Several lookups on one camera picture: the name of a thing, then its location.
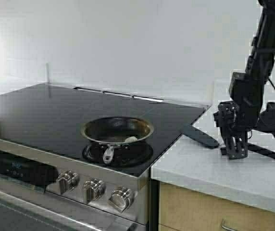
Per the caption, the right steel stove knob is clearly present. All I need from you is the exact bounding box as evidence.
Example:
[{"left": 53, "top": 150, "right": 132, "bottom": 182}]
[{"left": 108, "top": 187, "right": 135, "bottom": 213}]

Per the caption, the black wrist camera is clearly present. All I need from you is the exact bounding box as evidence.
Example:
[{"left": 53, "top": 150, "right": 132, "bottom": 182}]
[{"left": 256, "top": 102, "right": 275, "bottom": 138}]

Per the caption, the light wood base cabinet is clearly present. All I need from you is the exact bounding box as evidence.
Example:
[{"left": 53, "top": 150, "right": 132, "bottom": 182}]
[{"left": 159, "top": 183, "right": 275, "bottom": 231}]

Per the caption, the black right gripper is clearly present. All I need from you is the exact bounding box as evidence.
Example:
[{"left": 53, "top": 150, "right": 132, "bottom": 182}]
[{"left": 213, "top": 101, "right": 260, "bottom": 159}]

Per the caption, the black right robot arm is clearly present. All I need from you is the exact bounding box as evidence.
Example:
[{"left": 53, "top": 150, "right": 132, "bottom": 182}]
[{"left": 213, "top": 0, "right": 275, "bottom": 160}]

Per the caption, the middle steel stove knob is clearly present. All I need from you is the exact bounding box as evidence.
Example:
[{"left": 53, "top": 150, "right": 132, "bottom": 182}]
[{"left": 82, "top": 179, "right": 106, "bottom": 204}]

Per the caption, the black spatula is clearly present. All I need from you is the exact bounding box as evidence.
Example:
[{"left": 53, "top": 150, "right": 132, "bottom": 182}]
[{"left": 181, "top": 125, "right": 275, "bottom": 160}]

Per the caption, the steel stove knob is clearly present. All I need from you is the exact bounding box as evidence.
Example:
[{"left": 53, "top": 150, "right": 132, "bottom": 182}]
[
  {"left": 108, "top": 187, "right": 135, "bottom": 213},
  {"left": 56, "top": 170, "right": 80, "bottom": 195},
  {"left": 82, "top": 179, "right": 106, "bottom": 204}
]

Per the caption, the left steel stove knob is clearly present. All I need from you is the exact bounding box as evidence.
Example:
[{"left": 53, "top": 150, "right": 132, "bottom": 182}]
[{"left": 56, "top": 170, "right": 80, "bottom": 195}]

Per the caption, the white raw shrimp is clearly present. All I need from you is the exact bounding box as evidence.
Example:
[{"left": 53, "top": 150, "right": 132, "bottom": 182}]
[{"left": 124, "top": 136, "right": 138, "bottom": 143}]

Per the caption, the steel frying pan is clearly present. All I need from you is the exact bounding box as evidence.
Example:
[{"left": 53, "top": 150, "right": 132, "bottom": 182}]
[{"left": 81, "top": 116, "right": 154, "bottom": 167}]

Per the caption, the black glass top stove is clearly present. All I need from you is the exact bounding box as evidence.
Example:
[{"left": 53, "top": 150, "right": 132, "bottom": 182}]
[{"left": 0, "top": 83, "right": 205, "bottom": 231}]

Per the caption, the steel drawer handle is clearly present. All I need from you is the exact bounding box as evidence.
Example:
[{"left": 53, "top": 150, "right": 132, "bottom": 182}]
[{"left": 221, "top": 219, "right": 237, "bottom": 231}]

